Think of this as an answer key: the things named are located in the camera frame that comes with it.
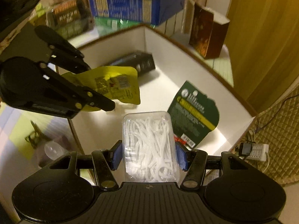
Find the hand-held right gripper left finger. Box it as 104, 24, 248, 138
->
48, 140, 123, 190

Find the wooden door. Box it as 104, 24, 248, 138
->
224, 0, 299, 113

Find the black instant noodle bowl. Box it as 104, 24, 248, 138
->
45, 0, 95, 41

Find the purple sachet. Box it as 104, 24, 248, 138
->
35, 134, 72, 169

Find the white cardboard bin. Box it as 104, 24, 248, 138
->
55, 23, 257, 175

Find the black power adapter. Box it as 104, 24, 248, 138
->
238, 142, 252, 157

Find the black shaver box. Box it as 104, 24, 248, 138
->
108, 50, 156, 77

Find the green drink carton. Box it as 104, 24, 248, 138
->
95, 17, 155, 29

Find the dark brown gift bag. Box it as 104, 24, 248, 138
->
188, 2, 231, 60

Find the white power strip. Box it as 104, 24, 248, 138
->
245, 143, 271, 162

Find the yellow snack packet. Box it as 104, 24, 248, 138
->
61, 66, 142, 112

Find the clear floss pick box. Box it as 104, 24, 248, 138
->
122, 111, 181, 183

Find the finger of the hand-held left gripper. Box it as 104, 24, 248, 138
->
35, 25, 92, 74
41, 62, 116, 113

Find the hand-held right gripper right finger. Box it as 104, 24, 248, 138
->
175, 142, 253, 190

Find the green lip balm card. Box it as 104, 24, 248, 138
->
167, 80, 221, 149

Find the blue milk carton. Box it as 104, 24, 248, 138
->
88, 0, 187, 26

